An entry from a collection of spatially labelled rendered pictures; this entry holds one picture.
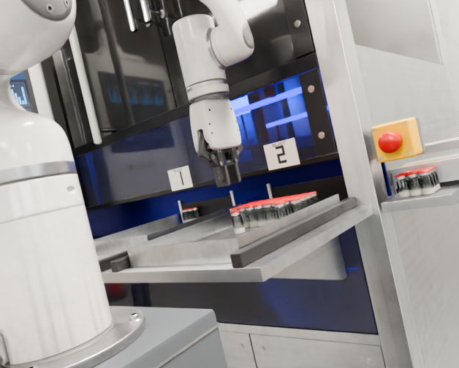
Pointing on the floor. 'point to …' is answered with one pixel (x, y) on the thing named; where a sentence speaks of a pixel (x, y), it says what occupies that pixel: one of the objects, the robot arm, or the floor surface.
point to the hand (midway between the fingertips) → (226, 174)
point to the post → (365, 182)
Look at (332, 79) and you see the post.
